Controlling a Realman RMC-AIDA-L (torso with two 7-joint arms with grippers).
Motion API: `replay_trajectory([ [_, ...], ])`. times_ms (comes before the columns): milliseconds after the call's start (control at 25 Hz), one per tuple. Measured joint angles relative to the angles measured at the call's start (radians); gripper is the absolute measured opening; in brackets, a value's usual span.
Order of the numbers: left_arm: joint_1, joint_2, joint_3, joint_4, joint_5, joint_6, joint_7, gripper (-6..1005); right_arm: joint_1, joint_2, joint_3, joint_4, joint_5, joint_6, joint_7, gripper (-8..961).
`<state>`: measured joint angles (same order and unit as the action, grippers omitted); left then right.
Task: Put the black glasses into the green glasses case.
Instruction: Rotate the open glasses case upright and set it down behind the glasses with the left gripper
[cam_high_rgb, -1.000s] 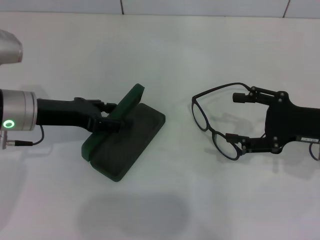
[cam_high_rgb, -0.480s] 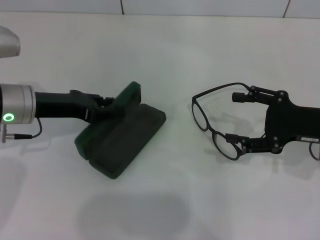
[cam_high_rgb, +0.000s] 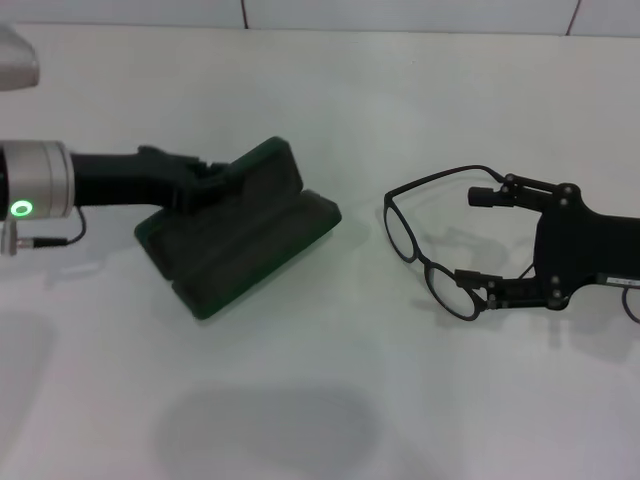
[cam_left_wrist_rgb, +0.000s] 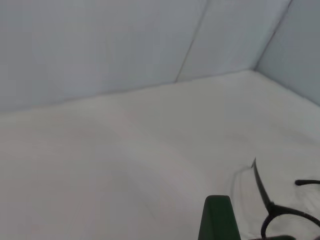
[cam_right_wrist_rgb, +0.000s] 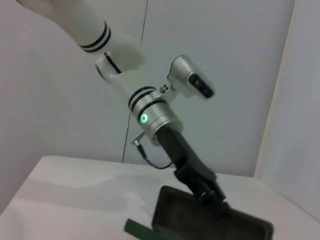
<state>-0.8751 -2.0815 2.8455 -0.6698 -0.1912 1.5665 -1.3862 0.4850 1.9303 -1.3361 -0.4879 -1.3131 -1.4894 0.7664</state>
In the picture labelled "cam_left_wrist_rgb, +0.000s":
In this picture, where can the green glasses case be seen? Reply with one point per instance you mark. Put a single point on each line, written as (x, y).
(217, 220)

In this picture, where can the black glasses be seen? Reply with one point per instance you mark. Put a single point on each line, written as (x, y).
(277, 209)

